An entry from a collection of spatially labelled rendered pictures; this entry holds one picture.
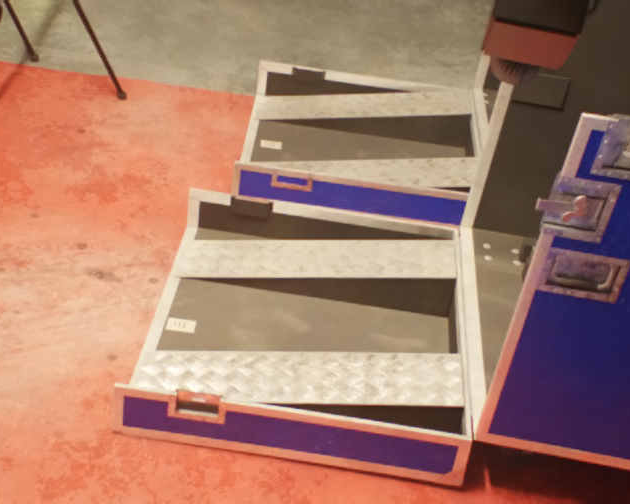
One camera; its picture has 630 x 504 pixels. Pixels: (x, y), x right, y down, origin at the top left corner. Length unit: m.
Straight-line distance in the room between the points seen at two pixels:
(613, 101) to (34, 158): 1.75
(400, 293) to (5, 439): 1.08
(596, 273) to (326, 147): 1.69
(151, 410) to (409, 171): 1.35
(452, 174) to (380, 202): 0.26
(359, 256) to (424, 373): 0.53
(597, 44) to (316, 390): 1.14
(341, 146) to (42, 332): 1.39
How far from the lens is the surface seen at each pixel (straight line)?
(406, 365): 2.46
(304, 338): 2.67
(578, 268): 2.06
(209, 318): 2.70
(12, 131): 3.52
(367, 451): 2.34
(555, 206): 1.95
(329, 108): 3.74
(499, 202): 2.95
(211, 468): 2.34
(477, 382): 2.43
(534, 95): 2.80
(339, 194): 3.18
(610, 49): 2.78
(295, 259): 2.85
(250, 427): 2.32
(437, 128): 3.70
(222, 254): 2.90
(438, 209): 3.21
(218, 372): 2.49
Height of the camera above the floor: 1.69
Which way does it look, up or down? 34 degrees down
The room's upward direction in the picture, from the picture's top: 11 degrees clockwise
